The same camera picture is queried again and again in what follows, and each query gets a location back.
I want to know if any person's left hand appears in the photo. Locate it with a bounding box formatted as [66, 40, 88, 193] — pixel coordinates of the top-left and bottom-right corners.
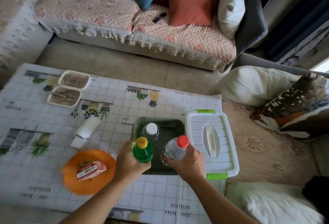
[113, 140, 152, 183]

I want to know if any person's right hand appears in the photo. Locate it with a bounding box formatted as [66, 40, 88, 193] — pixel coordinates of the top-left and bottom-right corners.
[161, 143, 206, 183]

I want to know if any green bottle with yellow cap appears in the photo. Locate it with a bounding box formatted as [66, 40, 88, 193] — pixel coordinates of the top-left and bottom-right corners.
[132, 136, 154, 163]

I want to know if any clear bottle with red cap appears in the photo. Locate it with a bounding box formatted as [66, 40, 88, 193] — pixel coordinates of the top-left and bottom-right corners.
[161, 135, 190, 166]

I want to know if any green plastic basket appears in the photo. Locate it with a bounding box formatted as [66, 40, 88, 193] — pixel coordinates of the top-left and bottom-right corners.
[131, 116, 185, 175]

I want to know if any clear bottle with white cap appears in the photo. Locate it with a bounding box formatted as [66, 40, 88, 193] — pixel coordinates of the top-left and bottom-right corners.
[141, 122, 160, 142]

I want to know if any small white cylinder container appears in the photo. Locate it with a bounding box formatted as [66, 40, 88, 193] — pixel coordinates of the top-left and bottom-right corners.
[76, 116, 101, 139]

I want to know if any person's left forearm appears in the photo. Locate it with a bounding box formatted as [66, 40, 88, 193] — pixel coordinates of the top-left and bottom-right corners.
[59, 177, 139, 224]

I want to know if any person's right forearm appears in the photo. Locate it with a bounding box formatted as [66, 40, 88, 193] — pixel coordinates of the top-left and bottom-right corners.
[184, 174, 260, 224]

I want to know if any red and white carton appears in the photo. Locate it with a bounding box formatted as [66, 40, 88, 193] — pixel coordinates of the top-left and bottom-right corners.
[76, 161, 108, 181]

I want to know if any dark wooden table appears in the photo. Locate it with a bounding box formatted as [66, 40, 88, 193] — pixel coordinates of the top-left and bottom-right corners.
[0, 63, 227, 224]

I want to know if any white lid with green clips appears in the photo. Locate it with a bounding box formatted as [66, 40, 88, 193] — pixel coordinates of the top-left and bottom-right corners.
[184, 109, 240, 180]

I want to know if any orange plastic plate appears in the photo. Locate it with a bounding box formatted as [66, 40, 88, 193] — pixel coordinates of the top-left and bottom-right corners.
[61, 150, 117, 196]

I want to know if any white printed tablecloth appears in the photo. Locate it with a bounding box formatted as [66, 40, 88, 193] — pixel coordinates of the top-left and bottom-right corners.
[0, 63, 227, 224]

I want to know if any pink armchair seat cover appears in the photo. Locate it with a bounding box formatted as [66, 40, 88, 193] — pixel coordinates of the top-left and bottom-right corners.
[222, 99, 320, 187]

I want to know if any small white tray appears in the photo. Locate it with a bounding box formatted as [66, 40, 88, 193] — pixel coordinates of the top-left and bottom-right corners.
[58, 70, 91, 91]
[47, 85, 82, 108]

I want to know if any white armchair cushion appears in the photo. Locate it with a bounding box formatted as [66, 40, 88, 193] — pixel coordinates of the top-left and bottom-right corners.
[225, 181, 324, 224]
[215, 66, 301, 108]

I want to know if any grey beige sofa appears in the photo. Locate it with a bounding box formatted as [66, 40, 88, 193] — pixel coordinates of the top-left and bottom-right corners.
[0, 0, 269, 88]

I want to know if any grey armchair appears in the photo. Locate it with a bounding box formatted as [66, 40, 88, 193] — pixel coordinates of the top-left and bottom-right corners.
[210, 52, 329, 224]

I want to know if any pink quilted sofa cover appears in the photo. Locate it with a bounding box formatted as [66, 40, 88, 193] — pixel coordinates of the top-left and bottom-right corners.
[128, 5, 237, 72]
[0, 0, 65, 88]
[35, 0, 141, 43]

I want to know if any leaf patterned cushion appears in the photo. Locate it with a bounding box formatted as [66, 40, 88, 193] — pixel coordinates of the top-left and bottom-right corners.
[251, 73, 329, 139]

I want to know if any black garment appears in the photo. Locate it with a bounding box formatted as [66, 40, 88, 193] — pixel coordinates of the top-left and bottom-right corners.
[301, 176, 329, 224]

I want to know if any black remote control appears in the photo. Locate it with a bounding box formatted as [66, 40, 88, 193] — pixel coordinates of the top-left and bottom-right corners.
[152, 12, 168, 24]

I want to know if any coral cushion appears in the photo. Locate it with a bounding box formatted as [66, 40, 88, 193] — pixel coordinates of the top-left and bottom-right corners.
[167, 0, 212, 27]

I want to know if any cream cushion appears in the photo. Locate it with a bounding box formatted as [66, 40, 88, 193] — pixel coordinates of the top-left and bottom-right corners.
[218, 0, 247, 40]

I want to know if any white patterned curtain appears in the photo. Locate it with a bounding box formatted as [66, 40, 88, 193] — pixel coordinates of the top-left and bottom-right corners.
[276, 22, 329, 70]

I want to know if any navy curtain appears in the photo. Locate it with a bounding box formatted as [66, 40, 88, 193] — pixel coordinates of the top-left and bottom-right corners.
[262, 0, 329, 62]

